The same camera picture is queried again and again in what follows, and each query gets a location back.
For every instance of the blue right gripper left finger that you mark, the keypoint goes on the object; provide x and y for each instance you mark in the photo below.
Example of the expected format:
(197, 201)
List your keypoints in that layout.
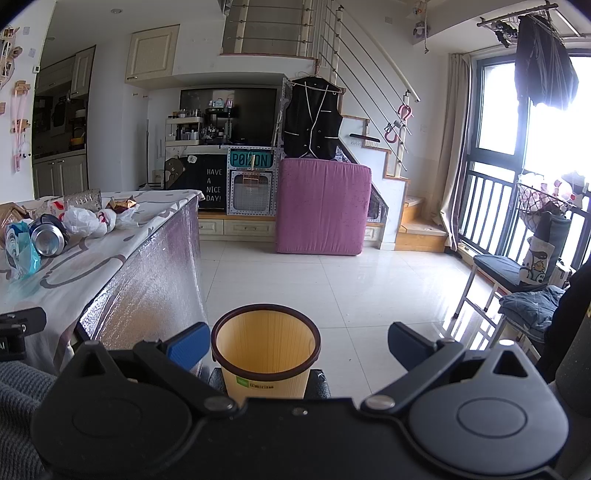
(187, 348)

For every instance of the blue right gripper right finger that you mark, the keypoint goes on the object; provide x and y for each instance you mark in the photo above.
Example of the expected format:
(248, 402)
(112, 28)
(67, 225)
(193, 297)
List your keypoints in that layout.
(408, 347)

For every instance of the blue white plastic package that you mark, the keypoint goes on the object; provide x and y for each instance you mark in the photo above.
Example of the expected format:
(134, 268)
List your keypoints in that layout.
(22, 256)

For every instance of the crushed blue pepsi can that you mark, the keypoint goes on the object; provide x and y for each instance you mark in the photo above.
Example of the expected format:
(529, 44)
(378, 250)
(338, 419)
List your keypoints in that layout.
(48, 235)

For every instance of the brown cardboard box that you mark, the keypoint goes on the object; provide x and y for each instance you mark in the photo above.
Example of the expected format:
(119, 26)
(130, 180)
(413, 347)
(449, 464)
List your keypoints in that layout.
(11, 213)

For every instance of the white red plastic bag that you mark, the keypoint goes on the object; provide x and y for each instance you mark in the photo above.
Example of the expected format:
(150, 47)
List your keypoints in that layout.
(87, 224)

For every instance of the clear plastic bottle red label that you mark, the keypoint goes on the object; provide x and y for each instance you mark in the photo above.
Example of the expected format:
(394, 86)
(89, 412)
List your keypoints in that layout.
(88, 199)

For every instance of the red gold small box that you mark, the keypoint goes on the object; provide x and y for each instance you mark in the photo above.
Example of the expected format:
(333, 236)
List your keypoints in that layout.
(121, 205)

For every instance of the yellow plastic trash bin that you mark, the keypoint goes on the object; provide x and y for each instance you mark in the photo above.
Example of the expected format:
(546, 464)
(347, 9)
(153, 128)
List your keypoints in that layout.
(265, 351)

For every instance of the pink cartoon tablecloth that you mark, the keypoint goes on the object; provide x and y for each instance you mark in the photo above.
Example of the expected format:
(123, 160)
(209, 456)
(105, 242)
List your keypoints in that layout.
(137, 283)

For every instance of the folding chair with cushion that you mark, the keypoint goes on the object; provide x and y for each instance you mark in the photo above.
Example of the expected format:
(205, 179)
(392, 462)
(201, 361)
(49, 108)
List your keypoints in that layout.
(502, 274)

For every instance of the folded blue clothes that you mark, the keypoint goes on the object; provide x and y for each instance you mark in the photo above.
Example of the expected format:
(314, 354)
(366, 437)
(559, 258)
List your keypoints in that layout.
(531, 312)

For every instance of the cartoon print tote bag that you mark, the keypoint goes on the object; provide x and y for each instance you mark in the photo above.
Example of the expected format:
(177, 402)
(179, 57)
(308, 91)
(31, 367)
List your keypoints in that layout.
(535, 268)

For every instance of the black have a nice day board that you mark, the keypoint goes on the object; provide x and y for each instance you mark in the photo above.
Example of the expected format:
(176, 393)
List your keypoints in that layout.
(208, 173)

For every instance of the poison sign pet cage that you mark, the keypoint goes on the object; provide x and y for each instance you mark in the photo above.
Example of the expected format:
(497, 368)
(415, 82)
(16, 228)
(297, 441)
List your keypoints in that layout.
(252, 181)

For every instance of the white rolling shelf cart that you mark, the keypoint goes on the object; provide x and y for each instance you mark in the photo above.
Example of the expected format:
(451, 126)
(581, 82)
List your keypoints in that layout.
(181, 138)

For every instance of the black vest on hanger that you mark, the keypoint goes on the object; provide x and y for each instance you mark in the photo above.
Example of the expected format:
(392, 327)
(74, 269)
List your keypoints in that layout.
(312, 121)

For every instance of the beige curtain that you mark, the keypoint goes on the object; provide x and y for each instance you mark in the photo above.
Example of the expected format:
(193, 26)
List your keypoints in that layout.
(452, 162)

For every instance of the dark hanging garment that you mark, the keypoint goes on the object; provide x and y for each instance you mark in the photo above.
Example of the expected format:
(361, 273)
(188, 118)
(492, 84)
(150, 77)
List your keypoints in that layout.
(544, 72)

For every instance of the wire flower basket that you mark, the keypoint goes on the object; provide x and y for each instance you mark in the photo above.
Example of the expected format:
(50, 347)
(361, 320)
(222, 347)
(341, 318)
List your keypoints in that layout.
(537, 195)

